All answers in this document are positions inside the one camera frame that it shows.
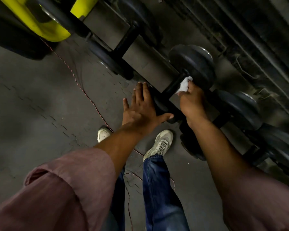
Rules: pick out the person's right hand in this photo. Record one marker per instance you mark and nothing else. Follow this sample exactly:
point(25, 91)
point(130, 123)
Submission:
point(192, 105)

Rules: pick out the person's left hand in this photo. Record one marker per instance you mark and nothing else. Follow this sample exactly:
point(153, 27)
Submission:
point(142, 115)

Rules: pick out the white cleaning cloth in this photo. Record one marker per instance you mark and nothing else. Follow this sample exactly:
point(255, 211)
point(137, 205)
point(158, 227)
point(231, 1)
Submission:
point(184, 85)

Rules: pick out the black yellow dumbbell rack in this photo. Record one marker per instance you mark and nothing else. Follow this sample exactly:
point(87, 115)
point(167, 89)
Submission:
point(45, 30)

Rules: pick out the person's left forearm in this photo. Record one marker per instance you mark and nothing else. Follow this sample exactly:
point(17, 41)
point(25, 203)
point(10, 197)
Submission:
point(62, 190)

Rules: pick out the person's right forearm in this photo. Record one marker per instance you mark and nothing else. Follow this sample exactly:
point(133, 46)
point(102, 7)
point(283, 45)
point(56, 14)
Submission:
point(243, 190)

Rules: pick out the person's white shoe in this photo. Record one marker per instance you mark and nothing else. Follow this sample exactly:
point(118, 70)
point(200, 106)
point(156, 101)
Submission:
point(103, 134)
point(160, 143)

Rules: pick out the person's blue jeans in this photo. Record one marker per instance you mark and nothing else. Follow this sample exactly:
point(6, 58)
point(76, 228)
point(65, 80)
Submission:
point(161, 197)

